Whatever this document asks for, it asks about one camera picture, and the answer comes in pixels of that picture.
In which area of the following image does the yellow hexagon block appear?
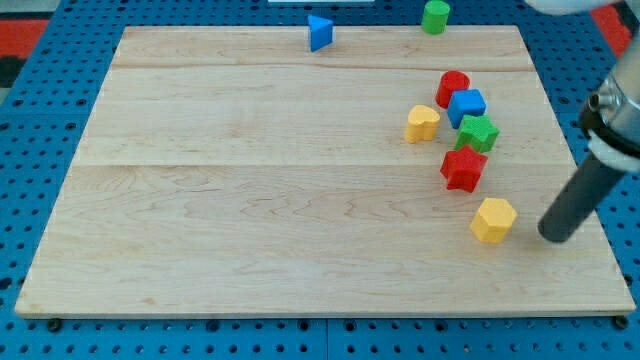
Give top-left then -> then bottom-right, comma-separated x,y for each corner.
469,197 -> 518,244

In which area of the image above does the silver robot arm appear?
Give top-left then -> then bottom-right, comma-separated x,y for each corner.
580,34 -> 639,172

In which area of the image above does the wooden board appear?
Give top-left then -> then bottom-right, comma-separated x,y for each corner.
15,26 -> 636,319

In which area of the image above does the yellow heart block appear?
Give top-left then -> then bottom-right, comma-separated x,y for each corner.
404,104 -> 440,143

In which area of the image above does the red star block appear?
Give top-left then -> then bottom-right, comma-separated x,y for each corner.
440,145 -> 488,193

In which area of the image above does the blue triangle block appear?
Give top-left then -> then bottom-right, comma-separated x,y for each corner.
307,15 -> 334,52

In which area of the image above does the green star block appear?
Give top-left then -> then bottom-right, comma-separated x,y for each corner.
454,115 -> 500,153

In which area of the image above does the red cylinder block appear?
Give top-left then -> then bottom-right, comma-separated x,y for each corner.
435,70 -> 471,109

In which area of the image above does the blue cube block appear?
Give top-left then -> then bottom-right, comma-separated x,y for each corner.
447,89 -> 487,129

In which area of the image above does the green cylinder block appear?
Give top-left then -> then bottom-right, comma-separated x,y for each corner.
421,0 -> 451,35

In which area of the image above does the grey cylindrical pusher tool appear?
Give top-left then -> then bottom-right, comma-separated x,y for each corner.
537,153 -> 626,243

